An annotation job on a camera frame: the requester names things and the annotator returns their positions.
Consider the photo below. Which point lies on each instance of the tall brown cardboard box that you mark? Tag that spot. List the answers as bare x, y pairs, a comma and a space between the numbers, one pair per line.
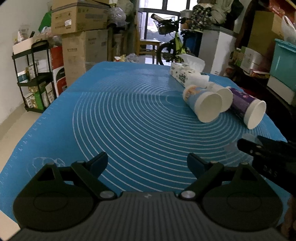
266, 28

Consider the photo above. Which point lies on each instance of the blue silicone baking mat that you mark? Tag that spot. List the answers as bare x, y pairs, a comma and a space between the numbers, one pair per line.
136, 114

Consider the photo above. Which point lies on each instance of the white paper cup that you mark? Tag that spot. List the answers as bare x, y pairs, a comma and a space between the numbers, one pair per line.
225, 93

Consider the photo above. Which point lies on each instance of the white carton box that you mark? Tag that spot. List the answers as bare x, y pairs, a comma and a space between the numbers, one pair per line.
251, 59

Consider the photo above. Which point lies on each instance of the purple paper cup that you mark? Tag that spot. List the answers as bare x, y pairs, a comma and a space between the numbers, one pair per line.
247, 108

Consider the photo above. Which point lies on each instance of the black metal shelf rack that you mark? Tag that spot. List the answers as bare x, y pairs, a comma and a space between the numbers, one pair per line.
35, 80

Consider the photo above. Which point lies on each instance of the blue patterned paper cup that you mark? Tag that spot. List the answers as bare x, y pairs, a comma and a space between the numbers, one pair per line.
205, 104

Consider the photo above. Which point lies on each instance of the teal plastic storage bin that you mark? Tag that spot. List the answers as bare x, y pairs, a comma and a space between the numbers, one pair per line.
283, 65

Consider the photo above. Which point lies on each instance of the white cabinet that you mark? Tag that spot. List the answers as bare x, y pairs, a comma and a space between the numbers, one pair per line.
217, 44

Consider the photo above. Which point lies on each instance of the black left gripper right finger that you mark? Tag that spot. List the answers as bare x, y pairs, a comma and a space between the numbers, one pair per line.
236, 198

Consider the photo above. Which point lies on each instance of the upper cardboard box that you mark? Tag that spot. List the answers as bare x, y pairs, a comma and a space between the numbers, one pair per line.
77, 16

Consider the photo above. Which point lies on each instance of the bicycle with basket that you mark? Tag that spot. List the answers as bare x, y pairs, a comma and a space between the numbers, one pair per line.
172, 50

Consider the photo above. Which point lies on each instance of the lower cardboard box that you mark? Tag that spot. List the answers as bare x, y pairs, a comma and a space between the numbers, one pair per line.
81, 51

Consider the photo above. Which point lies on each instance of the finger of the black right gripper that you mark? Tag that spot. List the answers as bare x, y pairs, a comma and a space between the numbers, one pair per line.
275, 160

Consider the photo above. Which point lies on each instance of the tissue pack with white tissue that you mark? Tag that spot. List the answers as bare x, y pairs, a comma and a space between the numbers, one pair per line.
190, 72

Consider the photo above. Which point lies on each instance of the wooden chair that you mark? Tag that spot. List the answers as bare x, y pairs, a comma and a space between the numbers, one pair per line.
144, 46

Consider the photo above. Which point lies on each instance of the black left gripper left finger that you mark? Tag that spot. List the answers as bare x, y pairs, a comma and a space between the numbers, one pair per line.
59, 198

